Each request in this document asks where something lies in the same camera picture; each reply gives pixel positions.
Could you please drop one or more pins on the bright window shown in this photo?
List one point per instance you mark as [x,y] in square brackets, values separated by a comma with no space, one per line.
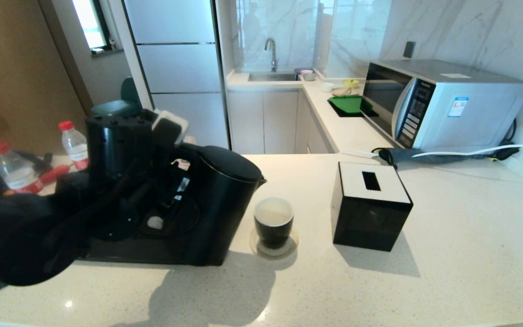
[89,24]

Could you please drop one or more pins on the black tissue box white lid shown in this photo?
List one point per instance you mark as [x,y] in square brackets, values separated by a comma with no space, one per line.
[370,220]

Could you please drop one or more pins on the chrome kitchen faucet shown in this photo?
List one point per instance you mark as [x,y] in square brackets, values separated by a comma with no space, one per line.
[273,57]

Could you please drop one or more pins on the white base cabinet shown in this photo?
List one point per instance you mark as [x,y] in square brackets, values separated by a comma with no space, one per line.
[266,121]

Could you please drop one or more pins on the brown wooden door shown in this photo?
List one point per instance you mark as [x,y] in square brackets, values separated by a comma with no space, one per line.
[21,68]

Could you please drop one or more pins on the green cutting board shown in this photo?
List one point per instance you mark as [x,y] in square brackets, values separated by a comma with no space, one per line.
[347,104]

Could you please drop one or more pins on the black electric kettle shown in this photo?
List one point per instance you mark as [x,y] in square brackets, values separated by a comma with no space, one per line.
[227,204]

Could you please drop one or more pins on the steel kitchen sink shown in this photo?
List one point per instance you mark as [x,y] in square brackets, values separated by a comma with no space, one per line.
[273,77]

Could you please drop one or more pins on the dark wall socket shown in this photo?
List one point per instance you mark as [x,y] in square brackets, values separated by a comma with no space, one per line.
[408,50]

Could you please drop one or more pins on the silver microwave oven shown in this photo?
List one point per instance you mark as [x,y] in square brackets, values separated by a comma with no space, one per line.
[475,113]

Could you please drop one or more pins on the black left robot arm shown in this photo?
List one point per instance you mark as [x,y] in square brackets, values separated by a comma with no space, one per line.
[25,238]

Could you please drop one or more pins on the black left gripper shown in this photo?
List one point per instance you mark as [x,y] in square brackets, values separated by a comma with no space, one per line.
[164,181]

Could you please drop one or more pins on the small red-capped water bottle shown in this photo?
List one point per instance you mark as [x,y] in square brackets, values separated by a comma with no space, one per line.
[74,144]

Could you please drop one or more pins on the green upholstered chair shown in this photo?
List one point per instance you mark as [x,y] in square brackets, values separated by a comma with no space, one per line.
[116,107]

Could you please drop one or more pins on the black serving tray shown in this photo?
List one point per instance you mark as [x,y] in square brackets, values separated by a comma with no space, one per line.
[130,254]

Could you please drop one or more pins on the small white bowl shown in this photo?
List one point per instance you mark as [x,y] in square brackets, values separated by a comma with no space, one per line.
[326,87]

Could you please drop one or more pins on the large red-capped water bottle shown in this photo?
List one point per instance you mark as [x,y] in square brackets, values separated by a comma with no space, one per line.
[16,175]

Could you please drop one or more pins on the small white purple cup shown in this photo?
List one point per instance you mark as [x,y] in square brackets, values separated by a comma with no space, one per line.
[308,75]

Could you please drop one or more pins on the clear glass coaster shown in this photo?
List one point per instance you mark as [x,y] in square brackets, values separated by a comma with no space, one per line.
[288,249]

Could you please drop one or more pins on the black cup white inside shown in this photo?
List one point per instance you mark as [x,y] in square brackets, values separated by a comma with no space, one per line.
[273,232]

